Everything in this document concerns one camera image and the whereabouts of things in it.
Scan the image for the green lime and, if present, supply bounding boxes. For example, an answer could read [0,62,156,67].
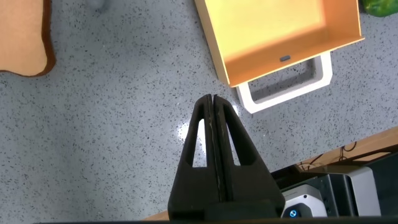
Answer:
[360,0,398,18]

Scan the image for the yellow drawer with white handle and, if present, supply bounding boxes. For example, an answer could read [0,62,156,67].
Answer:
[194,0,365,114]

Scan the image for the brown toast slice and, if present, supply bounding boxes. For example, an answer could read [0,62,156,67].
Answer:
[0,0,57,78]

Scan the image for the grey black robot base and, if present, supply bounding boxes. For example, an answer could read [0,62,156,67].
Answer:
[270,152,398,218]

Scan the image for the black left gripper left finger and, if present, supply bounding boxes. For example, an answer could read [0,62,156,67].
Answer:
[167,94,225,220]

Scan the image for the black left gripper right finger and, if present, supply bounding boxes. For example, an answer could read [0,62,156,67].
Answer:
[213,95,286,219]

